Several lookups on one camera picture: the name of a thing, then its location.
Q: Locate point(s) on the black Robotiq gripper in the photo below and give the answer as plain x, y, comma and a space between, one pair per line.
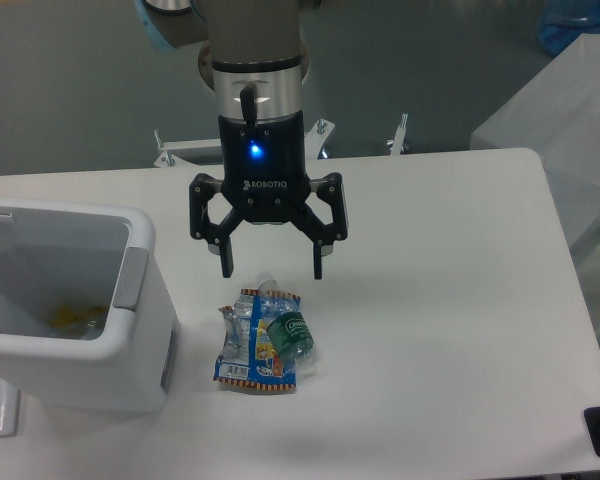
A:
263, 165

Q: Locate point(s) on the crushed clear plastic bottle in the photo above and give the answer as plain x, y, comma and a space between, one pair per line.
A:
286, 327

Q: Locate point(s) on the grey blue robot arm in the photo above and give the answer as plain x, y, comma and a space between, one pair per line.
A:
256, 67

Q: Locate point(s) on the yellow trash in bin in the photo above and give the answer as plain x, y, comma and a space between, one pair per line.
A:
67, 317

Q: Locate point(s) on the white trash can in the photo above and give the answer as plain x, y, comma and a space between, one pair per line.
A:
55, 253

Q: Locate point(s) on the blue snack wrapper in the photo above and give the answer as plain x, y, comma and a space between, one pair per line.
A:
248, 359

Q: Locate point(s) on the white covered side table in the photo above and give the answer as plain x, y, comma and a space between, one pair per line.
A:
557, 115

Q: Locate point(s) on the blue water jug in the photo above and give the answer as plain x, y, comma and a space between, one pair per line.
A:
562, 22

